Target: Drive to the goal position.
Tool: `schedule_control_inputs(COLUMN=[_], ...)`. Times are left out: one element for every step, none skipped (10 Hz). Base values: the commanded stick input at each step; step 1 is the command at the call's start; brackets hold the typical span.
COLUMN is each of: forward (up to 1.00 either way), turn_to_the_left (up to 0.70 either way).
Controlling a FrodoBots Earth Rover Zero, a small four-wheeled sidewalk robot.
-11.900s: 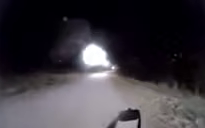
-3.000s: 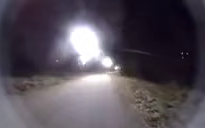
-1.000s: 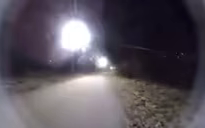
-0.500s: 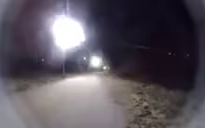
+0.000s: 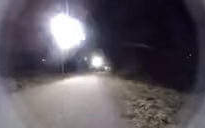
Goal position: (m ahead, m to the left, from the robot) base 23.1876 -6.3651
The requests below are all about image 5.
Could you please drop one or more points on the street lamp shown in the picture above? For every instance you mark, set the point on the street lamp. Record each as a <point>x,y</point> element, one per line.
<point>97,61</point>

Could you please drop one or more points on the grey asphalt path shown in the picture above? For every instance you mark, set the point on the grey asphalt path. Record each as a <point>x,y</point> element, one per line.
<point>76,103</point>

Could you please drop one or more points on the dry grass verge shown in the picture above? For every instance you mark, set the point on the dry grass verge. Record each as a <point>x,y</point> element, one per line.
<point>153,103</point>
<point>36,81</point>

